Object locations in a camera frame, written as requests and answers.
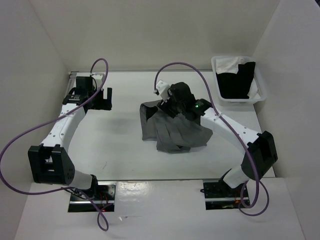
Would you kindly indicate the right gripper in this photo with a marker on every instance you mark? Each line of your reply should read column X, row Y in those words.
column 165, row 106

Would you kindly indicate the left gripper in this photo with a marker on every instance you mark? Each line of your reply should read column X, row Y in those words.
column 104, row 104

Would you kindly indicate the grey pleated skirt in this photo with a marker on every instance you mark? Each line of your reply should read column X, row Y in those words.
column 172, row 135

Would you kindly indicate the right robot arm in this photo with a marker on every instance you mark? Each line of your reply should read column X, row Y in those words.
column 259, row 149

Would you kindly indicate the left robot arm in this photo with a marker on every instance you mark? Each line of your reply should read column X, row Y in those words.
column 82, row 181

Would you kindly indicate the white plastic basket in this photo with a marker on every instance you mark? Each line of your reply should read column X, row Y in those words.
column 261, row 85

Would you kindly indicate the black skirt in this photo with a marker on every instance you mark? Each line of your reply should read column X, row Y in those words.
column 236, row 85

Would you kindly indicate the white skirt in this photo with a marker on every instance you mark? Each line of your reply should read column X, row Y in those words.
column 230, row 65

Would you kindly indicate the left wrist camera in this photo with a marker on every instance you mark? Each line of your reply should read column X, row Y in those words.
column 97, row 79

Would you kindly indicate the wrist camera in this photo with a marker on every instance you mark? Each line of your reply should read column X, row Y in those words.
column 97, row 79
column 161, row 89

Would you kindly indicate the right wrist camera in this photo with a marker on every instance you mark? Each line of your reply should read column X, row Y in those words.
column 161, row 89

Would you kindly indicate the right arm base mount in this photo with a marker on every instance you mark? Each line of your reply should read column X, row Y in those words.
column 220, row 197

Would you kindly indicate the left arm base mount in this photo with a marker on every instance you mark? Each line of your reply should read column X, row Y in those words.
column 104, row 199

